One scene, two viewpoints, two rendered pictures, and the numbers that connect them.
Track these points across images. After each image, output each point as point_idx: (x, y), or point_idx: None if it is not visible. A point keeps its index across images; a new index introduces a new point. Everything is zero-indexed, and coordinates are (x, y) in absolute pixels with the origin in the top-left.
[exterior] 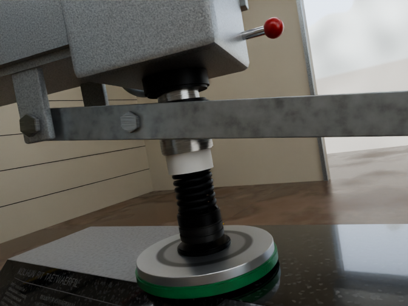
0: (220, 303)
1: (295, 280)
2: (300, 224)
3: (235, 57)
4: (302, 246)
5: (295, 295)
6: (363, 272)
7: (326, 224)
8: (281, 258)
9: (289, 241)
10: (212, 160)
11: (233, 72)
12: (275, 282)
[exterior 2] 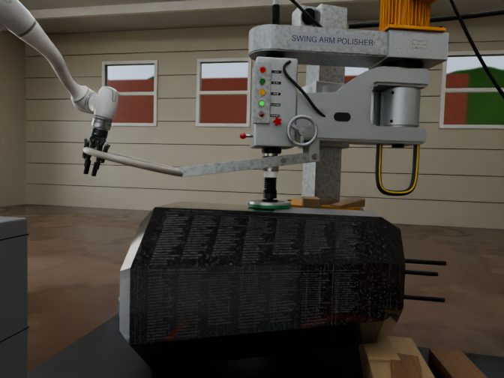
0: None
1: (241, 205)
2: (245, 211)
3: (252, 146)
4: (242, 208)
5: (241, 205)
6: (226, 205)
7: (235, 210)
8: (247, 207)
9: (247, 208)
10: (264, 175)
11: (259, 146)
12: (247, 205)
